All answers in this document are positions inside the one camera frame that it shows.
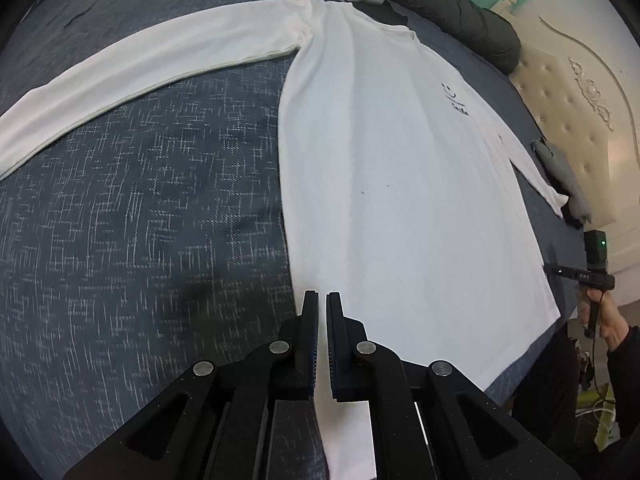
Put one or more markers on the dark grey rolled duvet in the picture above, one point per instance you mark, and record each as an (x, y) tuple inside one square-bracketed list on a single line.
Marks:
[(465, 25)]

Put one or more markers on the white long-sleeved shirt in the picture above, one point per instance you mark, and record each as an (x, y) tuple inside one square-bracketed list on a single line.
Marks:
[(400, 185)]

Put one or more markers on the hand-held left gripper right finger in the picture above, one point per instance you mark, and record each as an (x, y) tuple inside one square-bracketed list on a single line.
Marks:
[(334, 345)]

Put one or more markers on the person's black trousers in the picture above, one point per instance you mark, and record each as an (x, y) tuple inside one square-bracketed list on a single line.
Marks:
[(545, 375)]

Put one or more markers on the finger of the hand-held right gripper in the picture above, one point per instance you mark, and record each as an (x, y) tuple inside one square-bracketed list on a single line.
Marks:
[(560, 271)]

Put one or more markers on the cream tufted headboard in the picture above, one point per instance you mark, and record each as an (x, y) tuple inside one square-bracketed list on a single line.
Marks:
[(580, 90)]

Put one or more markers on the black garment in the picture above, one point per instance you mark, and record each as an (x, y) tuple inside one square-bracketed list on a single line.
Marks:
[(396, 11)]

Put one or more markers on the yellow-green floor item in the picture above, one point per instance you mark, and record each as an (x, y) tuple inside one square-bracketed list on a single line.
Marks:
[(597, 405)]

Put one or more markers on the bed with blue sheet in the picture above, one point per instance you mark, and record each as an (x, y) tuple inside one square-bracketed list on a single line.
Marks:
[(150, 210)]

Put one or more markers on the person's right forearm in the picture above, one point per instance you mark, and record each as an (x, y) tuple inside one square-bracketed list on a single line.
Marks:
[(627, 365)]

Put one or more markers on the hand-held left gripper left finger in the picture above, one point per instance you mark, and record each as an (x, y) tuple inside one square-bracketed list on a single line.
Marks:
[(311, 340)]

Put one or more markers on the person's right hand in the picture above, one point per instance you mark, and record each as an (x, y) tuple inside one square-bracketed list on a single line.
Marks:
[(612, 322)]

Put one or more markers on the folded grey clothes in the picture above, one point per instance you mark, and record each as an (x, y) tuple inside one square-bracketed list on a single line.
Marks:
[(565, 175)]

